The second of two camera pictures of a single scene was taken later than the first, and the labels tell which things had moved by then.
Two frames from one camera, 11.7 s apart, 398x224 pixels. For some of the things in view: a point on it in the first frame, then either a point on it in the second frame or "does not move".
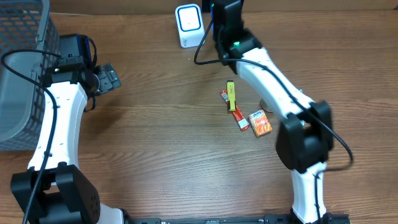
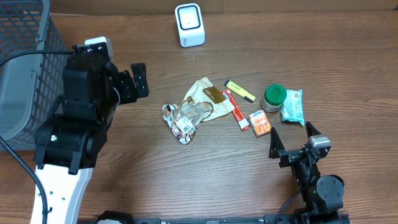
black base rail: (272, 220) does not move
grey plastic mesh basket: (25, 24) does not move
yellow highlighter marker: (231, 95) to (234, 88)
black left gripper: (106, 78) to (128, 86)
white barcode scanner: (190, 25) does not move
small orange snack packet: (260, 123) does not move
